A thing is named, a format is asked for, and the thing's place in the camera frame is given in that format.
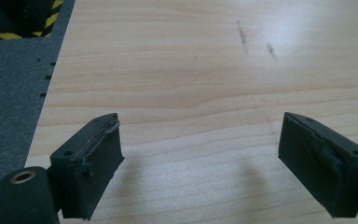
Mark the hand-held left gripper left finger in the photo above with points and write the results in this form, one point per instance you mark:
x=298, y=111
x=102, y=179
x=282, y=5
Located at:
x=96, y=168

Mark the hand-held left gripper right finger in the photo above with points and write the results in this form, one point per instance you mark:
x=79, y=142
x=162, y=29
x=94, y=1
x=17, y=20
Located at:
x=317, y=168

